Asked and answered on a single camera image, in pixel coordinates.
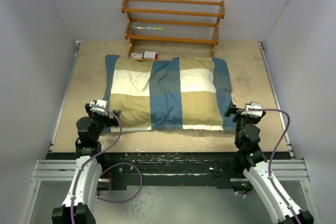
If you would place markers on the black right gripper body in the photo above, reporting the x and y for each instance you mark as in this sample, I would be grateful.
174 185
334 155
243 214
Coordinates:
240 120

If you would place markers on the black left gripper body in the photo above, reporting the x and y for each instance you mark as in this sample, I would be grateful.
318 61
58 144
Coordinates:
98 121

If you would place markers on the blue tan white checked pillowcase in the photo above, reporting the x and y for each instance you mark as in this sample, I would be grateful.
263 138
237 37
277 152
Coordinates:
184 93

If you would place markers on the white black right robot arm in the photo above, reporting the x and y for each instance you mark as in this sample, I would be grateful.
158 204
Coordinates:
256 167

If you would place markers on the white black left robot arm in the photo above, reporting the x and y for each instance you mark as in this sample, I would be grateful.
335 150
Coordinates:
78 204

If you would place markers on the white red small box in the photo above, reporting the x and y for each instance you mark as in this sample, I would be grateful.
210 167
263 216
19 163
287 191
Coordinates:
136 56

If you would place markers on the white box with red side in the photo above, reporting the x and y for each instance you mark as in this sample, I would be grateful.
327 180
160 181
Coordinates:
150 55

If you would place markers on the grey capped pens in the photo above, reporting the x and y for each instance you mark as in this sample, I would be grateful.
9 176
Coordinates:
134 25

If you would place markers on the brown wooden shelf rack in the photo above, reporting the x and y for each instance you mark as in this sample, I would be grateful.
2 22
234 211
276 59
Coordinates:
132 37

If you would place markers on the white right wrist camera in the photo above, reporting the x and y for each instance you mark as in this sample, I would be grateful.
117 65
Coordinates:
253 109

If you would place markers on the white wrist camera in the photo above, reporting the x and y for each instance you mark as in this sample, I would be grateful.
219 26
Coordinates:
98 106
253 109

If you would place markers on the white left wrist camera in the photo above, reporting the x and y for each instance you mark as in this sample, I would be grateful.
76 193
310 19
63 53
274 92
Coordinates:
98 106

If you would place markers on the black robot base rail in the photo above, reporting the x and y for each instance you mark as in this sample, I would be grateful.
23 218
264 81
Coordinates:
214 169

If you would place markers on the aluminium frame rail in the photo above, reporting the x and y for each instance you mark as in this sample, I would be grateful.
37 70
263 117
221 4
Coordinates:
54 170

